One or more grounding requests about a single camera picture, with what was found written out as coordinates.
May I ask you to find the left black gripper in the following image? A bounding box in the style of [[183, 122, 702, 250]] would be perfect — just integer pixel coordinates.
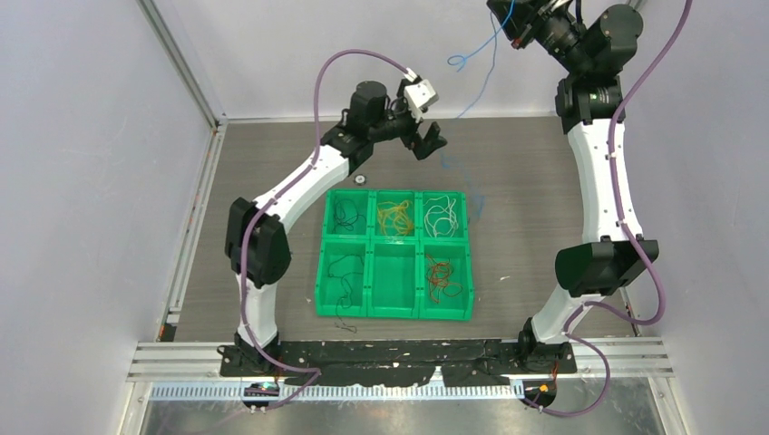
[[370, 82, 448, 160]]

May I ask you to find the white thin cable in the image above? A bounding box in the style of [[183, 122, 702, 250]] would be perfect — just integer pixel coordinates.
[[423, 197, 460, 239]]

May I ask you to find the red thin cable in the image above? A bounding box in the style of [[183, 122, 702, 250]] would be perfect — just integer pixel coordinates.
[[423, 253, 465, 305]]

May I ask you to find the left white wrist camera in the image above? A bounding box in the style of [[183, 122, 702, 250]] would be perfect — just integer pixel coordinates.
[[399, 68, 439, 123]]

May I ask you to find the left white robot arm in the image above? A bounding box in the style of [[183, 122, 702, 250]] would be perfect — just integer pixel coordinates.
[[225, 78, 447, 375]]

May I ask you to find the black thin cable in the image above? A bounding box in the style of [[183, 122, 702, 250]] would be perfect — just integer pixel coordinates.
[[326, 253, 365, 334]]

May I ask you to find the yellow thin cable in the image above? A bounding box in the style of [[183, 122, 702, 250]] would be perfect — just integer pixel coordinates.
[[375, 199, 415, 237]]

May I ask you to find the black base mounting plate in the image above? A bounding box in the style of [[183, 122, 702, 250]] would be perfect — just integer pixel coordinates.
[[217, 339, 577, 387]]

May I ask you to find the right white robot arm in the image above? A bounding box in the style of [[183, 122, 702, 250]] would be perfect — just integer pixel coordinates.
[[488, 1, 659, 372]]

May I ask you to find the aluminium front rail frame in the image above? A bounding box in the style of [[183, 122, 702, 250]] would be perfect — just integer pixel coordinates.
[[118, 337, 694, 434]]

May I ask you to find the green six-compartment bin tray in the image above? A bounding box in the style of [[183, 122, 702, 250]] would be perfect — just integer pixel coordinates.
[[315, 189, 475, 322]]

